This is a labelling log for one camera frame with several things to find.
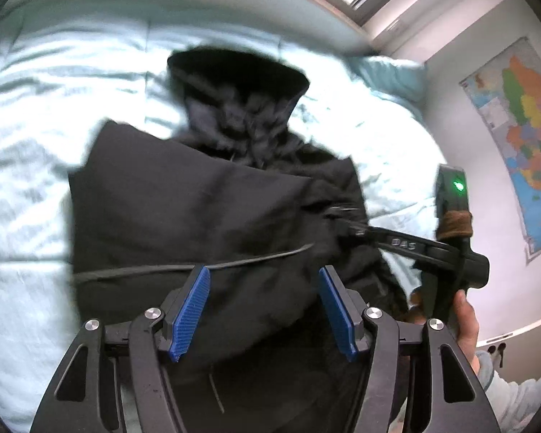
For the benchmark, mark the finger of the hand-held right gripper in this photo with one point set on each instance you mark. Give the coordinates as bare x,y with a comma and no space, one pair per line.
399,243

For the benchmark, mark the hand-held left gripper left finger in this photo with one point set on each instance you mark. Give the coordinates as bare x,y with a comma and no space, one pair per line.
190,313

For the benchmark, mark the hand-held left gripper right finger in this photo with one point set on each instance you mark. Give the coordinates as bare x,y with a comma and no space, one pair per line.
338,313

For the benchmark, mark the black hoodie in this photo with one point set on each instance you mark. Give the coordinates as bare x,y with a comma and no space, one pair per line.
198,198

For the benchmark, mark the person's right forearm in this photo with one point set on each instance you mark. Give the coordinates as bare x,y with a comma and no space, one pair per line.
509,392

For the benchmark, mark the person's right hand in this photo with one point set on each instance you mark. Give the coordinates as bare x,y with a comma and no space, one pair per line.
466,324

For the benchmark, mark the light blue pillow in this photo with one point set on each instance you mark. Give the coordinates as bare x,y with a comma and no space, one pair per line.
390,76

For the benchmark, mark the light blue bed blanket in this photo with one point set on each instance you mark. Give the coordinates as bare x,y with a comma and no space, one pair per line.
31,144

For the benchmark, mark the colourful wall map poster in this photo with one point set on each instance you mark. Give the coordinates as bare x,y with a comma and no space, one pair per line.
529,144

